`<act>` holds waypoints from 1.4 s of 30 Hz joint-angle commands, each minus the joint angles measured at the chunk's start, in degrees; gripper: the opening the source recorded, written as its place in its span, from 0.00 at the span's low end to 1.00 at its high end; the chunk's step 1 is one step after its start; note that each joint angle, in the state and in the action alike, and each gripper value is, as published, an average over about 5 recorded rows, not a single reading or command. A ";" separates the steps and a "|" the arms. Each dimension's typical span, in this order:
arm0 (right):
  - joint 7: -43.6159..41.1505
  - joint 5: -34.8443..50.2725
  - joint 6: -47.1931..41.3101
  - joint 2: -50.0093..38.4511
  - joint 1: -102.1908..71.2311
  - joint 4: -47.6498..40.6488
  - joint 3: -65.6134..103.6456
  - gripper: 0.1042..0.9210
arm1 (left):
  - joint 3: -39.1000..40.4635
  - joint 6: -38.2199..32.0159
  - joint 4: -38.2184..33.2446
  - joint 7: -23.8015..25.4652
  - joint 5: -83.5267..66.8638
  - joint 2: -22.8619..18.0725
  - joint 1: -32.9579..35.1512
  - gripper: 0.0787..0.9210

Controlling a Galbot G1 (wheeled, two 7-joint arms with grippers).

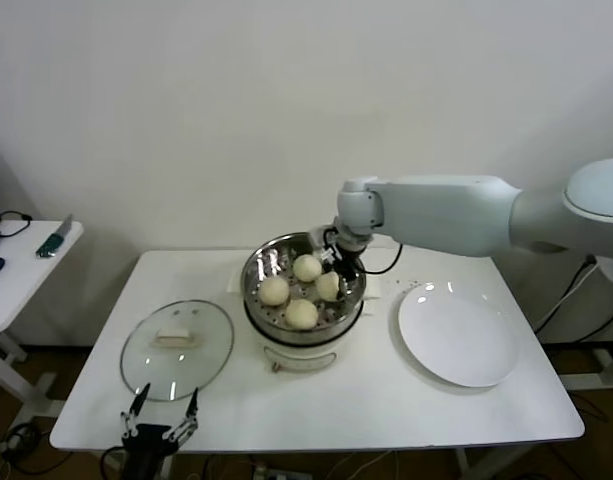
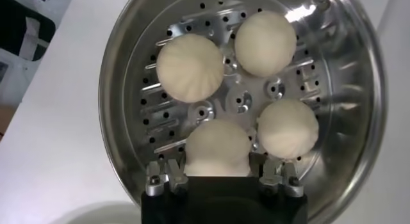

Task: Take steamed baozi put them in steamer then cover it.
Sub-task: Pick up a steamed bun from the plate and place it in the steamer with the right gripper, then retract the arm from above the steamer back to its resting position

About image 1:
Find round white plate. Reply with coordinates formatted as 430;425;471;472
397;280;520;389

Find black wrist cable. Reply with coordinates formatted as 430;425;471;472
358;242;405;276
101;446;126;480

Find green handled knife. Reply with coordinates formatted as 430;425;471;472
35;214;75;259

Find white electric cooker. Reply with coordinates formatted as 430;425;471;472
227;267;383;375

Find white steamed baozi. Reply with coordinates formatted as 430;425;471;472
292;253;322;284
314;272;345;303
258;277;291;307
284;298;320;331

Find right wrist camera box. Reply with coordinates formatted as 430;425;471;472
305;225;337;249

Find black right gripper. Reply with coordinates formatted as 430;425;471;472
319;232;370;301

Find black cable loop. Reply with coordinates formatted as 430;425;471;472
0;211;35;241

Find white side table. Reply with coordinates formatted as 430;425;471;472
0;219;85;416

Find stainless steel steamer basket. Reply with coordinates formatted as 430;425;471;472
241;232;366;341

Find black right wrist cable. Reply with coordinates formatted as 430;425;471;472
358;242;405;276

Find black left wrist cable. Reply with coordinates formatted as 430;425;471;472
101;446;126;480

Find white hanging cable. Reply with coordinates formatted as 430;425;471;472
533;254;600;334

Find round glass lid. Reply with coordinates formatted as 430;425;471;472
119;298;236;403

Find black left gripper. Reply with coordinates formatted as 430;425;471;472
119;382;201;480

